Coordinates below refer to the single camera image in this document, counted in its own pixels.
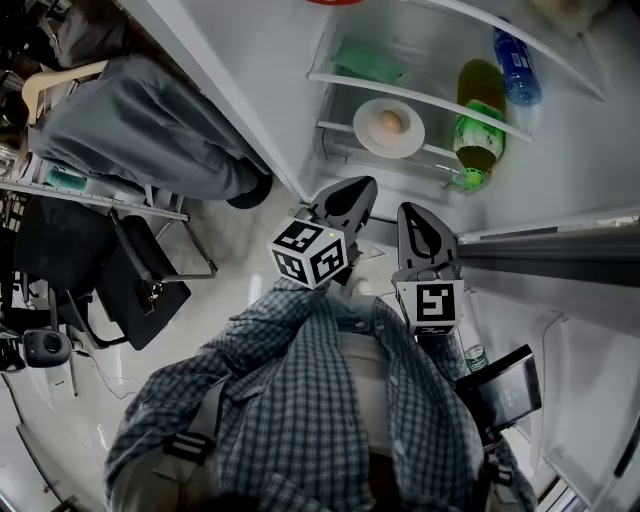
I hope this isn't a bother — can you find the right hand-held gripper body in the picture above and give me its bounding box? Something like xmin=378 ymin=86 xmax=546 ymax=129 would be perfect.
xmin=390 ymin=259 xmax=467 ymax=337

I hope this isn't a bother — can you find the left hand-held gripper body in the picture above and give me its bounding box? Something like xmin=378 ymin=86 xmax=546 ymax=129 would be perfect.
xmin=271 ymin=203 xmax=363 ymax=292

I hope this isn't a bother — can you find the white plate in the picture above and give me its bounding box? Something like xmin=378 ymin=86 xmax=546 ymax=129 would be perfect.
xmin=352 ymin=97 xmax=427 ymax=160

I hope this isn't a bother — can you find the brown egg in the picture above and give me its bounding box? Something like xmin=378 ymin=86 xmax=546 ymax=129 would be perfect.
xmin=377 ymin=109 xmax=408 ymax=137

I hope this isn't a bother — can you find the white fridge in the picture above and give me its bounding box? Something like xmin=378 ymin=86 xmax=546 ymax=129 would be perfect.
xmin=117 ymin=0 xmax=640 ymax=512

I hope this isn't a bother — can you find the person's right forearm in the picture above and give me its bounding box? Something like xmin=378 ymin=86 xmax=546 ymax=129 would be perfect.
xmin=414 ymin=330 xmax=469 ymax=384

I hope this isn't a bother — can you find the person's left forearm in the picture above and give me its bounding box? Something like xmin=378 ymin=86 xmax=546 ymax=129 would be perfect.
xmin=197 ymin=276 xmax=334 ymax=386

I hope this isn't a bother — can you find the glass fridge shelf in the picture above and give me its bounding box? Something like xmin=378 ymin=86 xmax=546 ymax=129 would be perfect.
xmin=306 ymin=71 xmax=535 ymax=145

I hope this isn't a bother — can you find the clear fridge door bin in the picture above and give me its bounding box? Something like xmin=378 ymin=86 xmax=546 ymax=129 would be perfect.
xmin=528 ymin=308 xmax=640 ymax=504

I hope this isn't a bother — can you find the small green label bottle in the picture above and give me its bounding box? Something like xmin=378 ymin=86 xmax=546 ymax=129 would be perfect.
xmin=462 ymin=343 xmax=489 ymax=374

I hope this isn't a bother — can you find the black tablet device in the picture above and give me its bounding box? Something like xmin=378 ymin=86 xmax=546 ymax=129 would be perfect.
xmin=453 ymin=343 xmax=544 ymax=432

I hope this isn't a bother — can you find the green tea bottle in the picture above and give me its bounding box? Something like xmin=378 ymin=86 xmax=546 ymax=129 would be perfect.
xmin=451 ymin=58 xmax=508 ymax=194

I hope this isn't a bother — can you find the green plastic bag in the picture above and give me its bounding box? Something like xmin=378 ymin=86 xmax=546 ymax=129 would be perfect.
xmin=329 ymin=39 xmax=404 ymax=86

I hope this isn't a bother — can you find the person's plaid shirt torso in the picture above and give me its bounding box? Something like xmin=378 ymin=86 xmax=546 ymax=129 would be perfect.
xmin=103 ymin=276 xmax=539 ymax=512

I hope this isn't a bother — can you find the black office chair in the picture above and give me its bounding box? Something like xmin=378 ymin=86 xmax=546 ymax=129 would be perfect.
xmin=13 ymin=194 xmax=220 ymax=352

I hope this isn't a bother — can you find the blue water bottle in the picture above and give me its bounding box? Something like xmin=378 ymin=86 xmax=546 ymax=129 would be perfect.
xmin=491 ymin=26 xmax=544 ymax=107

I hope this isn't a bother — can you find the grey metal table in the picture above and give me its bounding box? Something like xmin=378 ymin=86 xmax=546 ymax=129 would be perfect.
xmin=0 ymin=149 xmax=190 ymax=223

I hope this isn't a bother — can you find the teal bottle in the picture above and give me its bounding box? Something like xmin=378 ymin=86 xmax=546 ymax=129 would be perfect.
xmin=46 ymin=167 xmax=89 ymax=192

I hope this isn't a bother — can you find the pale yellow food packet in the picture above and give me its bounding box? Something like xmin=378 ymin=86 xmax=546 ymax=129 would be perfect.
xmin=528 ymin=0 xmax=612 ymax=25

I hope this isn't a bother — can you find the black round device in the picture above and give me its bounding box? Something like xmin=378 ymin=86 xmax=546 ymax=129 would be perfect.
xmin=21 ymin=327 xmax=72 ymax=370

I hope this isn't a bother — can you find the black bag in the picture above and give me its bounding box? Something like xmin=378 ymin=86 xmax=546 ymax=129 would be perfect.
xmin=38 ymin=0 xmax=127 ymax=70

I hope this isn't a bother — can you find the beige wooden chair back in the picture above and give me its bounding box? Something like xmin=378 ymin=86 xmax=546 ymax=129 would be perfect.
xmin=21 ymin=59 xmax=110 ymax=126

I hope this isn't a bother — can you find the grey strap with black buckle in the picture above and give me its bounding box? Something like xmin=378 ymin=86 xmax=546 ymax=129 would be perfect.
xmin=163 ymin=377 xmax=229 ymax=469

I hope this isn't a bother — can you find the thin floor cable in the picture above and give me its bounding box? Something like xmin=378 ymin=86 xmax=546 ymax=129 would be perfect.
xmin=74 ymin=348 xmax=147 ymax=401

